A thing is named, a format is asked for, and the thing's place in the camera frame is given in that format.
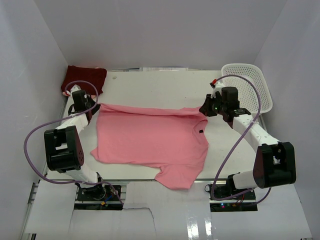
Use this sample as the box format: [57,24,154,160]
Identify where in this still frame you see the folded dark red t-shirt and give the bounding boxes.
[60,65,107,96]

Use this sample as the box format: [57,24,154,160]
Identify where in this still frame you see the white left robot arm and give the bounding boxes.
[44,105,101,184]

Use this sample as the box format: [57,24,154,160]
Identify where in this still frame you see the white paper strip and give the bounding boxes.
[139,67,189,72]

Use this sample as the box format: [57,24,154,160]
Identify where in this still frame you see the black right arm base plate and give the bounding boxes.
[209,190,258,213]

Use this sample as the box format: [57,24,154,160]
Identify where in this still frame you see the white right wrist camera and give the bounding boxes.
[210,79,225,98]

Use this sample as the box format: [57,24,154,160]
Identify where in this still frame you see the white perforated plastic basket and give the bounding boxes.
[221,63,273,115]

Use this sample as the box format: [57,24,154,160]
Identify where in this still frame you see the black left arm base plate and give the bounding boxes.
[74,184,125,211]

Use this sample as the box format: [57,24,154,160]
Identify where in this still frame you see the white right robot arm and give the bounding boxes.
[199,87,297,201]

